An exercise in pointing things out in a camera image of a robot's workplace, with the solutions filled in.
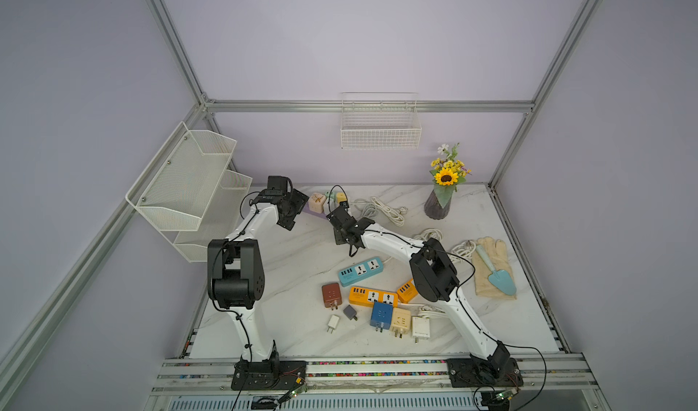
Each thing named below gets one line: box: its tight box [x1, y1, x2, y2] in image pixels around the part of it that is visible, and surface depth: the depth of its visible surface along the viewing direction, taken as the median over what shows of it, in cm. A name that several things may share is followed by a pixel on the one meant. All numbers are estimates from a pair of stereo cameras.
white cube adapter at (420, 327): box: [411, 316, 430, 344], surface depth 82 cm
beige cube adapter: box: [390, 307, 412, 339], surface depth 80 cm
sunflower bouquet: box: [428, 142, 473, 209], surface depth 92 cm
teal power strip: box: [338, 256, 384, 288], surface depth 93 cm
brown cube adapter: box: [321, 282, 343, 311], surface depth 86 cm
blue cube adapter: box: [369, 300, 394, 333], surface depth 81 cm
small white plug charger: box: [327, 314, 340, 334], surface depth 83 cm
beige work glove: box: [471, 236, 518, 301], surface depth 97 cm
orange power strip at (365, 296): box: [348, 285, 399, 309], surface depth 88 cm
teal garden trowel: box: [476, 244, 518, 296], surface depth 95 cm
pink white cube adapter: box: [308, 191, 327, 214], surface depth 106 cm
